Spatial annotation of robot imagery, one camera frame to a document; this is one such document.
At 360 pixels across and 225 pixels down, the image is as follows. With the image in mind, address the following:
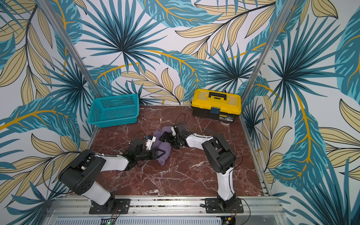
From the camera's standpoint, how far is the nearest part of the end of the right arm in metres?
0.78

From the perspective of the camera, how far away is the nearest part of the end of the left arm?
733 millimetres

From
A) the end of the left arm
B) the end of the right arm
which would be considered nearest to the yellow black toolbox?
the end of the right arm

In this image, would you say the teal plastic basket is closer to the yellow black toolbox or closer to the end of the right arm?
the end of the right arm

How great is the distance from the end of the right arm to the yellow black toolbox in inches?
11.3

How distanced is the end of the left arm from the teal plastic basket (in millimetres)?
365

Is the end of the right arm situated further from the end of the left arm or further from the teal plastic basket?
the teal plastic basket

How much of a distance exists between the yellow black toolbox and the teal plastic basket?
466 mm

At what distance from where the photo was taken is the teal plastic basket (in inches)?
43.0

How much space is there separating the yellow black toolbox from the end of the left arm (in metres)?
0.43

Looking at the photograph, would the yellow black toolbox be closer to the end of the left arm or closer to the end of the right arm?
the end of the right arm

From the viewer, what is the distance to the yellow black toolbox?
1.00 metres

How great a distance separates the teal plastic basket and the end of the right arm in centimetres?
33
